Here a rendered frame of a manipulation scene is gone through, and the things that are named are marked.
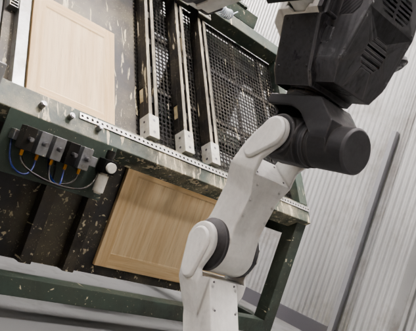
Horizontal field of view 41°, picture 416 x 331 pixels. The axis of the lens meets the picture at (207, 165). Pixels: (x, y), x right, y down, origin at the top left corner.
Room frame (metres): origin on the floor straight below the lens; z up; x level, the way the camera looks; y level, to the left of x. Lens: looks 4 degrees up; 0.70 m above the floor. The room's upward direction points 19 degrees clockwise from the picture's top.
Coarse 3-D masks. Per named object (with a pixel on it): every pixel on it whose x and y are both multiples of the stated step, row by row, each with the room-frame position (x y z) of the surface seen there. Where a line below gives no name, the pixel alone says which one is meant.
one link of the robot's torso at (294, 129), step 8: (288, 120) 1.40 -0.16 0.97; (296, 120) 1.40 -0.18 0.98; (296, 128) 1.37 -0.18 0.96; (296, 136) 1.37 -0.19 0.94; (288, 144) 1.38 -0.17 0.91; (296, 144) 1.37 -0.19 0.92; (272, 152) 1.41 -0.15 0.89; (280, 152) 1.40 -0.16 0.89; (288, 152) 1.39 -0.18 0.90; (296, 152) 1.37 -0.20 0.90; (280, 160) 1.45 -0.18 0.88; (288, 160) 1.41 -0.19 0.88; (296, 160) 1.39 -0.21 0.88
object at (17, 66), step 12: (24, 0) 2.34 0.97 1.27; (24, 12) 2.32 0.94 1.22; (24, 24) 2.29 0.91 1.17; (12, 36) 2.27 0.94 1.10; (24, 36) 2.27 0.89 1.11; (12, 48) 2.24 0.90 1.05; (24, 48) 2.25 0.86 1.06; (12, 60) 2.20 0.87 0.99; (24, 60) 2.22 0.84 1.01; (12, 72) 2.16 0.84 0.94; (24, 72) 2.20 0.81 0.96
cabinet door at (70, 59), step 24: (48, 0) 2.48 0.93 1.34; (48, 24) 2.43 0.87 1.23; (72, 24) 2.54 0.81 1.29; (96, 24) 2.65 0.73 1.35; (48, 48) 2.38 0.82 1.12; (72, 48) 2.48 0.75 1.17; (96, 48) 2.60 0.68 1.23; (48, 72) 2.33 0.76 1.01; (72, 72) 2.43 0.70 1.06; (96, 72) 2.54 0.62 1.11; (48, 96) 2.28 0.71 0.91; (72, 96) 2.38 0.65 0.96; (96, 96) 2.48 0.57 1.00
